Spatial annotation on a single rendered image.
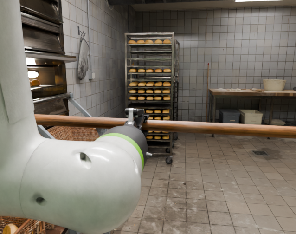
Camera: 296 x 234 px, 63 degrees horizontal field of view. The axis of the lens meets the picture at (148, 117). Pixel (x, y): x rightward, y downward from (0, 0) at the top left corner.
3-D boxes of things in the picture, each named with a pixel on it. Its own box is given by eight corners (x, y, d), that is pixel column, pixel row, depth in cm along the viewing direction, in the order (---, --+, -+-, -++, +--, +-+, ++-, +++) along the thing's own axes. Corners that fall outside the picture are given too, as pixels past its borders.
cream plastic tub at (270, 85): (265, 91, 471) (266, 80, 467) (259, 89, 512) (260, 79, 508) (289, 91, 465) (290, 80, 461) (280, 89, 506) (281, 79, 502)
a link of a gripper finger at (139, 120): (121, 138, 50) (121, 132, 50) (131, 119, 61) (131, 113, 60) (139, 139, 50) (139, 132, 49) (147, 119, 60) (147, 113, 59)
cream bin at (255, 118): (243, 125, 478) (244, 113, 473) (237, 120, 526) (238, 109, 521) (262, 126, 473) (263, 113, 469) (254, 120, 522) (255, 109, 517)
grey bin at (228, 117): (221, 124, 484) (222, 113, 479) (218, 119, 532) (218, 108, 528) (240, 125, 479) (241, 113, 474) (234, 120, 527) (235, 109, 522)
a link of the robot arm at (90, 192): (127, 265, 25) (135, 167, 23) (17, 244, 27) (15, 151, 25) (146, 197, 39) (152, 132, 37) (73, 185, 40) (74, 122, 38)
